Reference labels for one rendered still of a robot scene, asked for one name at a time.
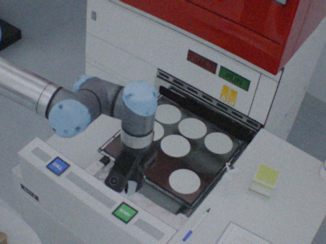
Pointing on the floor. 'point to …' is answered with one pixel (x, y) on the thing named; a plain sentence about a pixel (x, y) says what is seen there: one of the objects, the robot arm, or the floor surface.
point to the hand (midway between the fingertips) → (127, 193)
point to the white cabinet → (49, 218)
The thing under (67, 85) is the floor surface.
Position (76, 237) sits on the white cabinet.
